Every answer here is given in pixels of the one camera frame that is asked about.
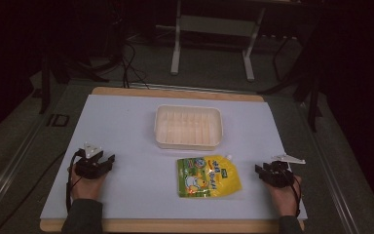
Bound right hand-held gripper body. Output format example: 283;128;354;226
262;153;307;189

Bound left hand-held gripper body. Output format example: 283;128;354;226
74;141;110;180

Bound person's left hand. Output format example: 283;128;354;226
69;163;109;202

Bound pale blue table sheet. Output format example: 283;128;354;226
39;94;308;221

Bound yellow green spout pouch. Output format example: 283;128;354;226
175;153;243;199

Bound black tripod stand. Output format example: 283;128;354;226
257;28;324;133

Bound white plastic basket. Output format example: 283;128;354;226
153;103;224;151

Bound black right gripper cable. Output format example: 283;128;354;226
290;175;304;218

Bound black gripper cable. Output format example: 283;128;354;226
64;151;83;213
290;175;304;218

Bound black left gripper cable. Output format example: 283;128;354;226
64;151;83;213

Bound black floor bracket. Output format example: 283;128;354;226
46;113;70;128

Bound black cable on floor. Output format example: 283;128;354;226
0;150;66;234

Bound black floor cables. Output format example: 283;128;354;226
118;40;151;90

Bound white metal table frame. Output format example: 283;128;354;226
169;0;268;83

